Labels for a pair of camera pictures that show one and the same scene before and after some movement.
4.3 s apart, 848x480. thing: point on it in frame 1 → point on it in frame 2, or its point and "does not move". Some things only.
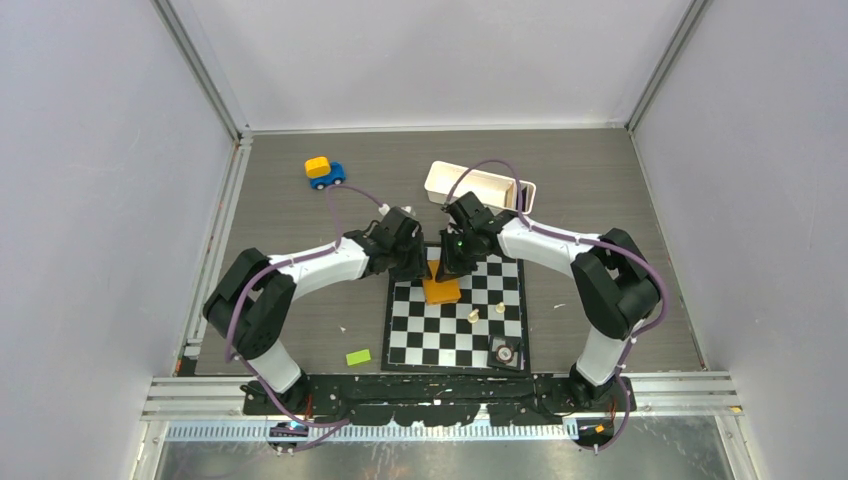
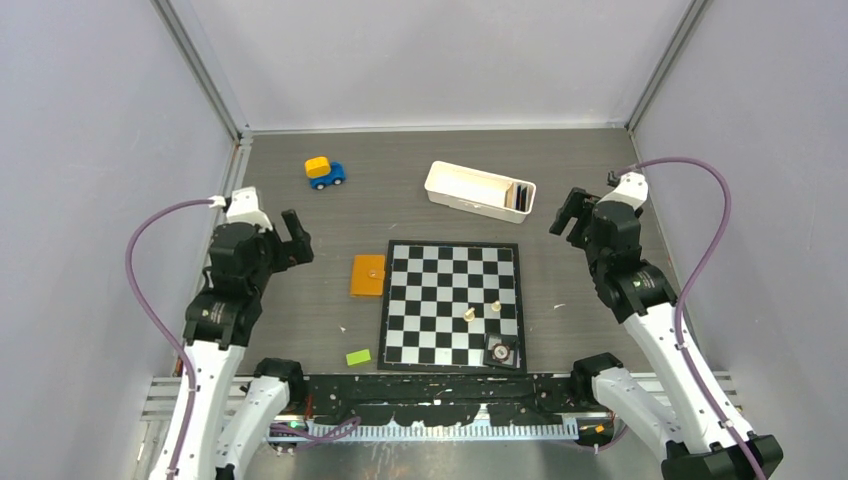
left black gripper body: x=408 y=263 → x=280 y=254
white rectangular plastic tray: x=496 y=187 does not move
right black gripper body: x=461 y=254 → x=578 y=233
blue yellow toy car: x=324 y=173 does not move
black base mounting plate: x=434 y=399 does not move
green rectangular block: x=358 y=357 does not move
